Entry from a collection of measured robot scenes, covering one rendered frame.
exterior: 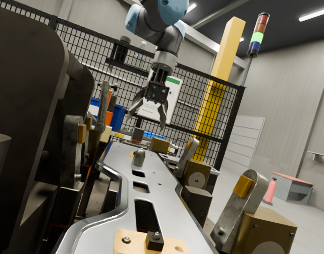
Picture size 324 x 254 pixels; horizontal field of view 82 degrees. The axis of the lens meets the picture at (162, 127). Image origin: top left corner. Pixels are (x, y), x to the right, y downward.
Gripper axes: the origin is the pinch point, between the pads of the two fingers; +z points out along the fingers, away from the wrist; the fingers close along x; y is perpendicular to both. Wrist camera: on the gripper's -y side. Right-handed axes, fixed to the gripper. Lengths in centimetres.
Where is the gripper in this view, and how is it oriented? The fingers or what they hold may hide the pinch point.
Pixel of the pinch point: (144, 124)
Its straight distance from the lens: 66.2
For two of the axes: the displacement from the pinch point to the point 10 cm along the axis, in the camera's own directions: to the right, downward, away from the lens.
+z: -2.9, 9.6, 0.2
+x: 9.4, 2.8, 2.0
